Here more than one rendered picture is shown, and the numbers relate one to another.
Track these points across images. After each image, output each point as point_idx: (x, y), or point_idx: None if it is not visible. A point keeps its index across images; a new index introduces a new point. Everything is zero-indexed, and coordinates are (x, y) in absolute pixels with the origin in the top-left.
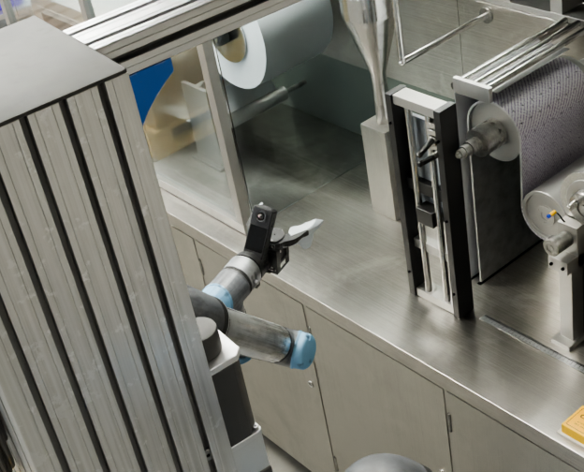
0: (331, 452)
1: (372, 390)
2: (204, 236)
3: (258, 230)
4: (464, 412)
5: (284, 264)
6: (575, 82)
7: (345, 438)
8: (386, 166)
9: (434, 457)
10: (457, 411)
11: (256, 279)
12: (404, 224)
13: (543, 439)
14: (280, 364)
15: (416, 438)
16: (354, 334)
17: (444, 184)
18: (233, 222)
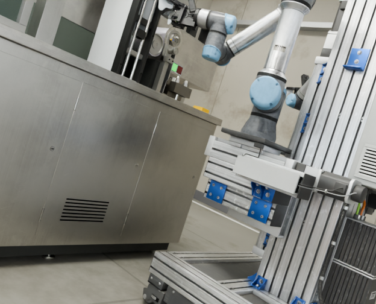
0: (41, 206)
1: (111, 130)
2: (2, 26)
3: (194, 1)
4: (164, 119)
5: (176, 27)
6: None
7: (65, 183)
8: (59, 18)
9: (135, 157)
10: (161, 120)
11: (205, 23)
12: (129, 37)
13: (201, 114)
14: (228, 60)
15: (128, 151)
16: (115, 94)
17: (159, 17)
18: (13, 23)
